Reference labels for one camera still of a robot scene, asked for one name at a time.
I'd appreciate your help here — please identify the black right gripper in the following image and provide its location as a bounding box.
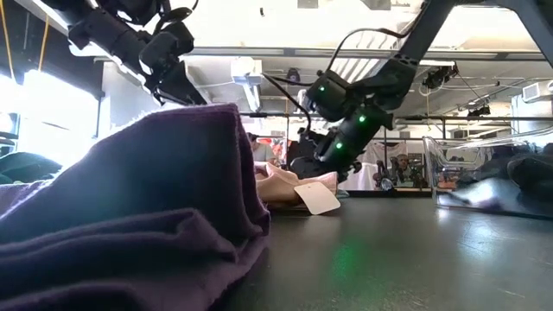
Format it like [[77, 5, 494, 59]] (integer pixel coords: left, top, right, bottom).
[[289, 148, 360, 182]]

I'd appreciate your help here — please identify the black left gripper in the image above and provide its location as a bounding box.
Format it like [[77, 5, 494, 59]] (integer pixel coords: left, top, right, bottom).
[[152, 60, 208, 107]]

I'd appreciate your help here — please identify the pale pink towel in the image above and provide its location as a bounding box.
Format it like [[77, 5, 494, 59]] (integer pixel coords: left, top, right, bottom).
[[254, 162, 339, 211]]

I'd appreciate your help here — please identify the purple towel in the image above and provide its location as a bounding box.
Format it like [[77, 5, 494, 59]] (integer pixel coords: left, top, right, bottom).
[[0, 103, 272, 311]]

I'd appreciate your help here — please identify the navy blue towel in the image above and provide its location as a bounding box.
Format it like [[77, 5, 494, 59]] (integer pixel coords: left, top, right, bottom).
[[453, 157, 519, 206]]

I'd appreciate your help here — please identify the clear plastic basket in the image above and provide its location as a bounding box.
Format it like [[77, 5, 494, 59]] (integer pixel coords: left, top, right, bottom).
[[422, 126, 553, 220]]

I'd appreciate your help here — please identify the white paper tag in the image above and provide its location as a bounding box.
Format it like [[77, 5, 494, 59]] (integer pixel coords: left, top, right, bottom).
[[293, 181, 341, 216]]

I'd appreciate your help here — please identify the floral patterned cloth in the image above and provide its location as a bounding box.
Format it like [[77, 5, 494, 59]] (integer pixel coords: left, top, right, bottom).
[[270, 137, 289, 166]]

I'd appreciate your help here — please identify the person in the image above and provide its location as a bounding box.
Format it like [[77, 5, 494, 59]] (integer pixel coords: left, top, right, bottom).
[[395, 154, 416, 187], [248, 132, 277, 168]]

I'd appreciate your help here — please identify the white hanging cloth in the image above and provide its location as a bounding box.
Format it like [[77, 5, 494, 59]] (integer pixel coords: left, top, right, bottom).
[[339, 142, 407, 191]]

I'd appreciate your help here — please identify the white ceiling unit box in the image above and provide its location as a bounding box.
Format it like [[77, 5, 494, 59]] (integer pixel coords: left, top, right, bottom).
[[231, 57, 264, 86]]

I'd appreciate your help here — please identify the white air conditioner unit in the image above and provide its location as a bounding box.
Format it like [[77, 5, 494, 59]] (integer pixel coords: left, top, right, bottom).
[[521, 79, 553, 104]]

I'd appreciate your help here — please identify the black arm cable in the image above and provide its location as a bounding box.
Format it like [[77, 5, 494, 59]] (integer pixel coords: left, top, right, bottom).
[[261, 72, 313, 130]]

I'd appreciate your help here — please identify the grey overhead frame bar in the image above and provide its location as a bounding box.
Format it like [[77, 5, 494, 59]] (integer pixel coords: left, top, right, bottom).
[[185, 46, 553, 60]]

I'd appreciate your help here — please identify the black rail frame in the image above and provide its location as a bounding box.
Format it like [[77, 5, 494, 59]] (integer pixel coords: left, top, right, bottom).
[[241, 112, 553, 191]]

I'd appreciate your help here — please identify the yellow hanging cable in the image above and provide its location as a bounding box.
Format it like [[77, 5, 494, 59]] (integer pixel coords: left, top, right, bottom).
[[37, 15, 51, 73], [0, 0, 16, 83]]

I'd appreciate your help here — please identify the black ceiling camera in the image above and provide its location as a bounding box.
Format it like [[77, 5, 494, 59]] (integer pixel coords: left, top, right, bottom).
[[423, 64, 459, 90]]

